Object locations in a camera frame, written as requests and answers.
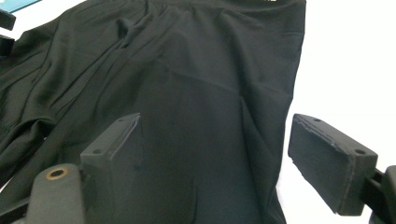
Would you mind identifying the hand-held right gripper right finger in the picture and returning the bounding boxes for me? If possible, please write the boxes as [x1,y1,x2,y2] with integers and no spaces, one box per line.
[288,113,396,224]

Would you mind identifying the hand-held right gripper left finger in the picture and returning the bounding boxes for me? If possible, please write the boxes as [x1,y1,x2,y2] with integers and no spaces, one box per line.
[26,112,145,224]

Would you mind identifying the light blue plastic basket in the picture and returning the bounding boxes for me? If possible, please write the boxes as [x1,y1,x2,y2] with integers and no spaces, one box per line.
[0,0,42,14]

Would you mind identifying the black pants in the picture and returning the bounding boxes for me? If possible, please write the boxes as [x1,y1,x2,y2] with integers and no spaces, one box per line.
[0,0,307,224]

